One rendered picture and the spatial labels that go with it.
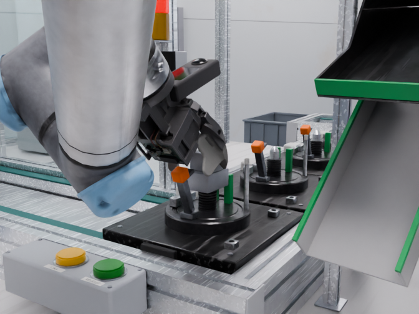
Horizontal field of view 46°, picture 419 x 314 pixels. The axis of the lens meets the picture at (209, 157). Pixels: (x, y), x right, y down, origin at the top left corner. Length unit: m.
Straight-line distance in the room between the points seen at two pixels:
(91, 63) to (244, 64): 3.65
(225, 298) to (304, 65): 3.82
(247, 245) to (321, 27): 3.83
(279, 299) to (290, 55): 3.65
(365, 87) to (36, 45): 0.36
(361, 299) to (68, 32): 0.64
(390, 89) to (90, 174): 0.33
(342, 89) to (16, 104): 0.36
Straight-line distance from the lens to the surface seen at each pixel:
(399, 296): 0.86
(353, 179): 0.68
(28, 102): 0.54
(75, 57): 0.34
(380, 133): 0.71
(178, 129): 0.65
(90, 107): 0.38
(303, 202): 0.91
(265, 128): 2.79
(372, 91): 0.57
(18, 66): 0.56
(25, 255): 0.75
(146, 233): 0.76
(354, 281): 0.89
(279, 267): 0.67
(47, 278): 0.70
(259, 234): 0.75
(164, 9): 0.95
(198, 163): 0.77
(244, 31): 3.97
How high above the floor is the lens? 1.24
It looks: 12 degrees down
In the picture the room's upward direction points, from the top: straight up
